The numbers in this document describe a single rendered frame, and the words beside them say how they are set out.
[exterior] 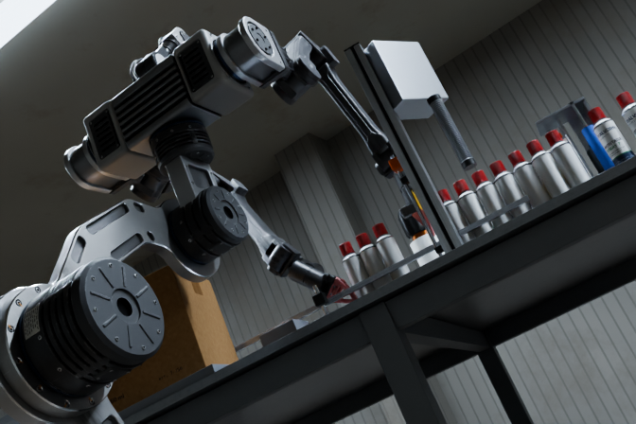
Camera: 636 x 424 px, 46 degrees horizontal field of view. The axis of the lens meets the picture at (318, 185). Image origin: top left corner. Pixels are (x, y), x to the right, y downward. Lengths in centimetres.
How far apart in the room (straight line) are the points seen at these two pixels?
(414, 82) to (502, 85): 304
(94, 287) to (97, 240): 31
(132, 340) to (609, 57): 407
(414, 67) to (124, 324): 112
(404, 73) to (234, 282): 382
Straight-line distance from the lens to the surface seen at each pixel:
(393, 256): 197
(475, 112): 499
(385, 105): 192
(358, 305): 152
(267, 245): 212
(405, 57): 202
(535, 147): 197
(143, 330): 122
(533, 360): 474
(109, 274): 122
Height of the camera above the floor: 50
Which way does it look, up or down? 21 degrees up
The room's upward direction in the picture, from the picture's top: 24 degrees counter-clockwise
